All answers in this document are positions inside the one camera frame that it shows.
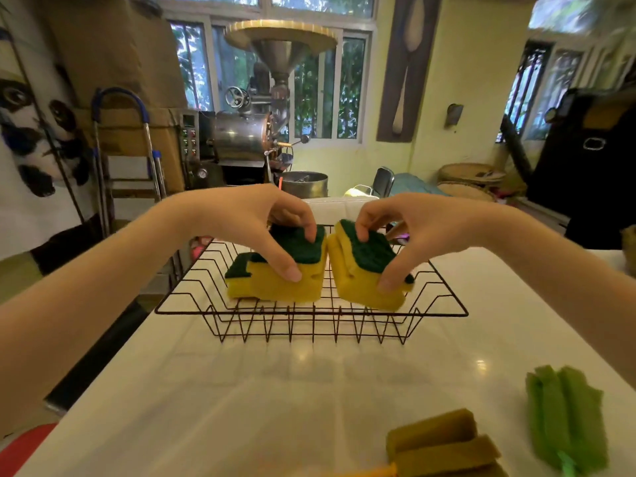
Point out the person's right hand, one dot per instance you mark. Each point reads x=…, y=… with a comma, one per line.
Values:
x=437, y=223

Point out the person's left hand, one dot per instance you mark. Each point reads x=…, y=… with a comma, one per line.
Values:
x=233, y=208

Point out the person's right thumb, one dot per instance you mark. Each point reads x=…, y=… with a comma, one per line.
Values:
x=402, y=268

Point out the person's left thumb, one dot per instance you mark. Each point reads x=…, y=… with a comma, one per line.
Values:
x=276, y=255

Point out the person's right middle finger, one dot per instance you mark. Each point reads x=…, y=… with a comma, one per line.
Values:
x=396, y=232

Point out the yellow sponge with green scrubber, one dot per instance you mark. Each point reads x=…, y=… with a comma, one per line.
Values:
x=357, y=288
x=303, y=285
x=237, y=287

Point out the person's right forearm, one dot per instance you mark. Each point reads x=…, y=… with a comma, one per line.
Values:
x=561, y=263

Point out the person's left forearm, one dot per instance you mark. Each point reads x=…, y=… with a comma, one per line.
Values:
x=84, y=293

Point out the teal cloth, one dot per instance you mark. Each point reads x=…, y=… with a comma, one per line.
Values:
x=415, y=184

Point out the black chair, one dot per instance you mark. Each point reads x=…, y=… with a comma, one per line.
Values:
x=382, y=181

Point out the pink object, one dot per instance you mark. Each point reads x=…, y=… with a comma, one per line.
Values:
x=200, y=245

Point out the round metal cooling tray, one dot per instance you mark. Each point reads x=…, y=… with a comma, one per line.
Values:
x=304, y=184

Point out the woven flat basket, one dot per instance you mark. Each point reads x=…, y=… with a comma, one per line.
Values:
x=464, y=191
x=469, y=172

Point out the metal coffee roaster machine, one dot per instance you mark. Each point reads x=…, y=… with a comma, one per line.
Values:
x=248, y=134

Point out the black pipe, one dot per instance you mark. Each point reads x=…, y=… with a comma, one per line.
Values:
x=514, y=143

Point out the large window with frames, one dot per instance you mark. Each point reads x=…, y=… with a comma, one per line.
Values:
x=348, y=84

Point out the olive brown sponge block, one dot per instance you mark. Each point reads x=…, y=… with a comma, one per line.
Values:
x=447, y=459
x=430, y=432

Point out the barred side window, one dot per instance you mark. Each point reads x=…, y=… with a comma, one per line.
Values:
x=541, y=89

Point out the panda print banner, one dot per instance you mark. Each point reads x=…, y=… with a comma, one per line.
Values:
x=30, y=143

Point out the red object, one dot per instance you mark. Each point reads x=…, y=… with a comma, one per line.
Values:
x=22, y=452

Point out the wall lamp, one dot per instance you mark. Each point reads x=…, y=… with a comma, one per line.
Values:
x=453, y=115

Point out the wooden spoon wall art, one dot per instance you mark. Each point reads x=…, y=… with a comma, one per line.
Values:
x=410, y=69

